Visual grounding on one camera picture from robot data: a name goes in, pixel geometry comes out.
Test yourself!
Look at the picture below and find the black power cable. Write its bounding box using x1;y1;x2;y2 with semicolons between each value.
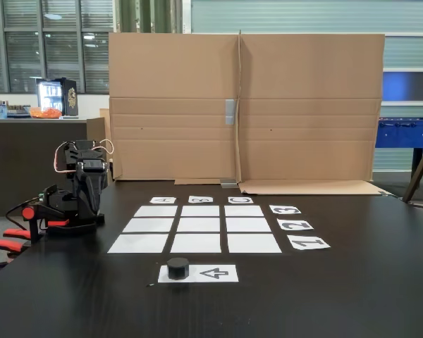
5;199;43;226

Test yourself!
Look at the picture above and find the large brown cardboard sheet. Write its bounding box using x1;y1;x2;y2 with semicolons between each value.
108;31;241;186
236;30;387;196

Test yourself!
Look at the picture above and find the small brown cardboard sheet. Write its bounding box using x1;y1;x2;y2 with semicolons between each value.
86;108;114;182

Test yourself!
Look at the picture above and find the paper sheet number 1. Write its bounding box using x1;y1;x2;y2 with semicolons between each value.
287;236;331;251

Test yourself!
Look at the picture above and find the black mini fridge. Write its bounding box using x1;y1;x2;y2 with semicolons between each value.
36;77;80;117

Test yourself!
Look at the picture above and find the paper sheet number 3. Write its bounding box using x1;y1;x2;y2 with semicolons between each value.
269;205;302;215

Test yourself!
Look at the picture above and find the blue foosball table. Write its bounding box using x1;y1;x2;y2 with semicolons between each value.
374;117;423;181

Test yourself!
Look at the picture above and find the dark counter cabinet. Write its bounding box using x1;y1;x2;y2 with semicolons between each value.
0;118;109;218

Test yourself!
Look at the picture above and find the black red bar clamp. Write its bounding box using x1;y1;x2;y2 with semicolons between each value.
20;202;71;244

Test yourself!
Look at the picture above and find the paper sheet number 2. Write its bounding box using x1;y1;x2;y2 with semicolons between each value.
276;219;314;232

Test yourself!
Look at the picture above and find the white arrow paper sheet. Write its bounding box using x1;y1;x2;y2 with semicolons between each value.
157;264;240;284

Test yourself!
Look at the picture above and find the black round token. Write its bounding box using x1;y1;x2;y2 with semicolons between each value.
166;257;190;281

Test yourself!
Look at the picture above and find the white paper grid square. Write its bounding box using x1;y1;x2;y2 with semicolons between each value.
226;217;272;232
180;205;220;217
133;205;178;218
176;217;221;233
224;205;265;217
107;234;169;254
122;218;175;233
169;233;222;254
227;233;283;254

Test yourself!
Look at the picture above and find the orange snack bag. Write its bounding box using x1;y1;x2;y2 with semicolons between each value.
28;107;63;119

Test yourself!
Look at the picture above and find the tray of small bottles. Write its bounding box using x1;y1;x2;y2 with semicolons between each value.
6;104;32;118

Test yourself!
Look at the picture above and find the wooden easel leg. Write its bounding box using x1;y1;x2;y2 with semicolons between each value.
401;125;423;204

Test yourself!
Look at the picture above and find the red handled clamp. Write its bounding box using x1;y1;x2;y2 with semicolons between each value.
0;227;32;270

